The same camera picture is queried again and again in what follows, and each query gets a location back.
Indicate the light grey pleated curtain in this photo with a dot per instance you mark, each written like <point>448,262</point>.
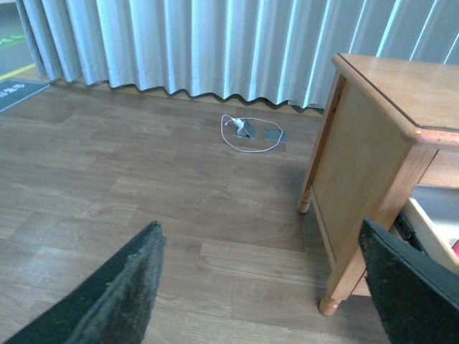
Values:
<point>277,50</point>

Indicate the white plug adapter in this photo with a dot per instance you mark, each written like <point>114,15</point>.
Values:
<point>238,123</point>

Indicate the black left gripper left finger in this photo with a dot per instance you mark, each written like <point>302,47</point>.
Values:
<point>113,305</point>

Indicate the pink marker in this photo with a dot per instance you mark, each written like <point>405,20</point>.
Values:
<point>455,248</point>

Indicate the closed metal floor plate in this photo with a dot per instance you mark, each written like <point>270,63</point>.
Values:
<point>275,136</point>

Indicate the dark floor sign sticker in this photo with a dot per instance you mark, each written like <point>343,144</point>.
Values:
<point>14,91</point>

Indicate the open metal floor socket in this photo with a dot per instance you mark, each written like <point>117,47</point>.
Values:
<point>248,131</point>

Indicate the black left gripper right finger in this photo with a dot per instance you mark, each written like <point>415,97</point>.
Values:
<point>416,298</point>

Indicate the wooden side table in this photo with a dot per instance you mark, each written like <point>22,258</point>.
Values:
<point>389,125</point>

